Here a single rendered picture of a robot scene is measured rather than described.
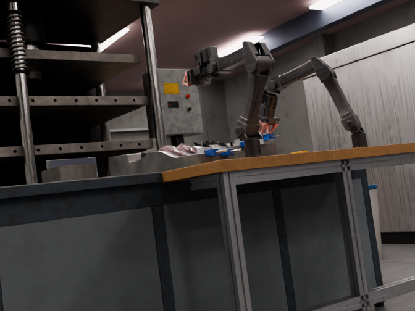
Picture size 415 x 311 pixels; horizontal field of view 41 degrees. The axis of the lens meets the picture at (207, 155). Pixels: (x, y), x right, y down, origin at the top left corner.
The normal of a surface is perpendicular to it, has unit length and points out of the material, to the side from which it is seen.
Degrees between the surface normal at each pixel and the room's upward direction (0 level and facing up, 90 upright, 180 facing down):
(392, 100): 90
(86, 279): 90
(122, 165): 90
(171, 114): 90
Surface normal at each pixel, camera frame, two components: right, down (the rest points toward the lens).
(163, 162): -0.59, 0.02
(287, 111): -0.83, 0.07
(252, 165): 0.54, -0.13
